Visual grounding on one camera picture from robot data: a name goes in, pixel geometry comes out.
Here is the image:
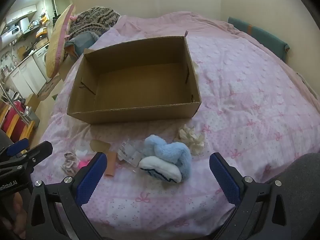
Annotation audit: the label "white microwave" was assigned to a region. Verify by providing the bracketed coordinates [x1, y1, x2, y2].
[1, 25, 21, 41]

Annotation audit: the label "grey box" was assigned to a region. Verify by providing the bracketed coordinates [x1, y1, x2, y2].
[24, 106, 40, 128]

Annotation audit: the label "white kitchen cabinet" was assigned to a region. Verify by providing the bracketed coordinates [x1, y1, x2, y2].
[10, 60, 38, 96]

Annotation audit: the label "light blue sock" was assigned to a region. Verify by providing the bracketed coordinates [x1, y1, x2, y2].
[139, 134, 193, 183]

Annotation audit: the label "person's left hand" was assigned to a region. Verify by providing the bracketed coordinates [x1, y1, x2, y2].
[0, 192, 28, 239]

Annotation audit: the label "tan cardboard strip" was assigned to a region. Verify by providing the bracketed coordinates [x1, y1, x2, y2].
[105, 152, 117, 177]

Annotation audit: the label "blue-grey cushion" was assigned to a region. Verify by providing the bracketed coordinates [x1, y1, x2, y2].
[64, 32, 99, 58]

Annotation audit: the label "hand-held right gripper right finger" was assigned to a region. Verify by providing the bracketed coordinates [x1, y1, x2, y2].
[209, 152, 304, 240]

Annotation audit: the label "white upper cabinets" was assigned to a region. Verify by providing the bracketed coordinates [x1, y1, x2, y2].
[5, 4, 38, 26]

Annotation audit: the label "brown cardboard piece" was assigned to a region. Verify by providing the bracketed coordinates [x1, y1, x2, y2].
[90, 139, 112, 153]

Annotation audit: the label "white washing machine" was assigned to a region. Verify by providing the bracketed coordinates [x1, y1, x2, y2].
[32, 44, 51, 83]

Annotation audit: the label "yellow cushion with pink trim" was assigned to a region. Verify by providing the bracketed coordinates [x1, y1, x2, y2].
[45, 4, 76, 79]

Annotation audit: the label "patterned knitted blanket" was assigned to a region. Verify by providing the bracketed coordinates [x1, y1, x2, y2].
[67, 7, 121, 39]

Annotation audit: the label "pink patterned bed blanket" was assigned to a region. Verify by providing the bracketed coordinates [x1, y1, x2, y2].
[30, 11, 320, 240]

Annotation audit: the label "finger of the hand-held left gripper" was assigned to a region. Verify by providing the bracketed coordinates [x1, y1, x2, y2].
[0, 138, 29, 159]
[0, 141, 53, 176]

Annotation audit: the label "red cloth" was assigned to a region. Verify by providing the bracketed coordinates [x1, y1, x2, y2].
[0, 102, 23, 143]

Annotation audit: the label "brown cardboard box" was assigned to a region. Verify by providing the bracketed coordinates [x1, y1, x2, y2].
[66, 35, 202, 125]

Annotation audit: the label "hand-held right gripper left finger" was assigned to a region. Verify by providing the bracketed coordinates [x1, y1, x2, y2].
[26, 152, 108, 240]

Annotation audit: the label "wooden chair frame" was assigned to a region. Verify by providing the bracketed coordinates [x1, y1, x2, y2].
[0, 105, 35, 143]

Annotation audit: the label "clear plastic bag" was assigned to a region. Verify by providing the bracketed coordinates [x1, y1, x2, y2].
[116, 139, 145, 168]

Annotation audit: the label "teal bed board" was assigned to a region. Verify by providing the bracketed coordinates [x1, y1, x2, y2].
[228, 17, 290, 61]

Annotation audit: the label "patterned floor mat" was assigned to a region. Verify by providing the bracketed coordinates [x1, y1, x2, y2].
[37, 77, 63, 101]

